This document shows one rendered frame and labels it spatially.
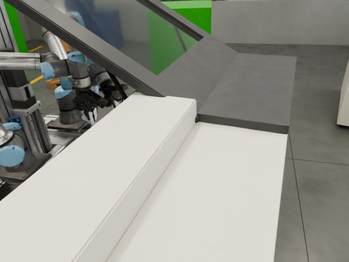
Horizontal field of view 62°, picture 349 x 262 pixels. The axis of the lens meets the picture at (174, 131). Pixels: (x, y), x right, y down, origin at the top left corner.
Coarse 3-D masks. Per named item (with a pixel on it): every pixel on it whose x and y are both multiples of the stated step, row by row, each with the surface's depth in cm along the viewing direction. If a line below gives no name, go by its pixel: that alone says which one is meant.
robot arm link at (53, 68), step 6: (48, 60) 127; (54, 60) 126; (60, 60) 126; (42, 66) 122; (48, 66) 123; (54, 66) 123; (60, 66) 124; (66, 66) 125; (42, 72) 123; (48, 72) 123; (54, 72) 124; (60, 72) 125; (66, 72) 126; (48, 78) 125; (54, 78) 127
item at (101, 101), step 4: (84, 92) 135; (88, 92) 136; (92, 92) 137; (84, 96) 136; (88, 96) 135; (92, 96) 135; (96, 96) 136; (100, 96) 138; (92, 100) 135; (96, 100) 135; (100, 100) 135; (104, 100) 137; (96, 104) 136; (100, 104) 135; (104, 104) 135
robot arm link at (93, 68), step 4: (88, 60) 150; (88, 64) 151; (92, 64) 150; (96, 64) 150; (88, 68) 153; (92, 68) 150; (96, 68) 149; (100, 68) 150; (92, 72) 150; (96, 72) 149; (100, 72) 149; (92, 76) 155; (96, 76) 150
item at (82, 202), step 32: (96, 128) 77; (128, 128) 76; (160, 128) 76; (192, 128) 91; (64, 160) 65; (96, 160) 65; (128, 160) 64; (160, 160) 70; (32, 192) 56; (64, 192) 56; (96, 192) 56; (128, 192) 56; (0, 224) 50; (32, 224) 50; (64, 224) 49; (96, 224) 49; (128, 224) 58; (0, 256) 44; (32, 256) 44; (64, 256) 44; (96, 256) 49
